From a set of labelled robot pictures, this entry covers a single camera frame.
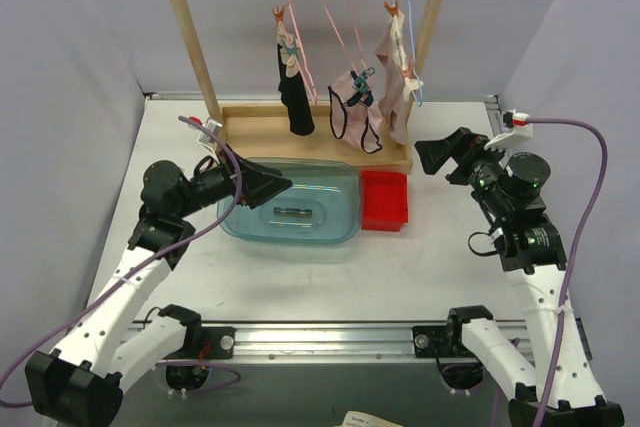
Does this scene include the beige pink underwear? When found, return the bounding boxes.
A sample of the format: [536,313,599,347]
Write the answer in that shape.
[375,12,412,145]

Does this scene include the blue wire hanger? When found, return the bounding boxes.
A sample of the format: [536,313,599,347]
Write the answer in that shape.
[392,0,424,107]

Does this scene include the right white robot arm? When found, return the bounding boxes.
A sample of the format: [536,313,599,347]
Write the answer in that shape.
[415,128,625,426]

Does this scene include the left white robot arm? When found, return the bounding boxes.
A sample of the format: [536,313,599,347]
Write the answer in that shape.
[25,155,293,426]

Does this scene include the pink underwear navy trim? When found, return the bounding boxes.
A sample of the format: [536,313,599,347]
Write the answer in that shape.
[328,71,384,154]

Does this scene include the teal clothespin on pink underwear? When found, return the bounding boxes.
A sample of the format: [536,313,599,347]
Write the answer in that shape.
[347,67,375,107]

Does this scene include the black underwear beige waistband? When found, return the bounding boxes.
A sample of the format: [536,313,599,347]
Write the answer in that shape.
[276,22,315,136]

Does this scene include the teal clothespin on black underwear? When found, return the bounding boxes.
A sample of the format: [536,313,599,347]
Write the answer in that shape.
[280,37,300,63]

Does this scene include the orange clothespin on black underwear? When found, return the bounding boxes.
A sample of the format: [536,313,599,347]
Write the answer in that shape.
[271,5,287,23]

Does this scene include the wooden clothes rack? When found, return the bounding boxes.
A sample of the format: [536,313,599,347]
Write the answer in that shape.
[170,0,442,173]

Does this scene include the teal plastic basin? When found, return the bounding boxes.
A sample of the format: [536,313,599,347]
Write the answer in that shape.
[221,157,362,245]

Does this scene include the red plastic bin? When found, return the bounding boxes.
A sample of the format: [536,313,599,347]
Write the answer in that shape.
[361,171,409,232]

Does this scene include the paper sheet bottom edge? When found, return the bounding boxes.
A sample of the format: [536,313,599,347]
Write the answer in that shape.
[340,411,401,427]

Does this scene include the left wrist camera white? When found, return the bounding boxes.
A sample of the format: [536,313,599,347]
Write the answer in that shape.
[189,116,223,156]

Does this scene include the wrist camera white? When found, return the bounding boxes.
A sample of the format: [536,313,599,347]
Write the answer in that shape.
[484,110,533,152]
[189,116,223,156]

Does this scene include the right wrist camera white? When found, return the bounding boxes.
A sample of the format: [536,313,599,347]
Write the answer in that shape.
[484,110,533,152]

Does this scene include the aluminium mounting rail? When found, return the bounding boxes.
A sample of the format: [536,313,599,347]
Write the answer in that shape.
[64,320,591,362]

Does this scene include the pink wire hanger left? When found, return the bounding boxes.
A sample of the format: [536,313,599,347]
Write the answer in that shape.
[287,0,318,106]

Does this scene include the pink wire hanger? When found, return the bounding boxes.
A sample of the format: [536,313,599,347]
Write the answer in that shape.
[319,0,369,73]
[287,0,318,106]

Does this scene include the pink wire hanger middle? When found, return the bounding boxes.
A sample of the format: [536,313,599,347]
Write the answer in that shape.
[319,0,369,73]

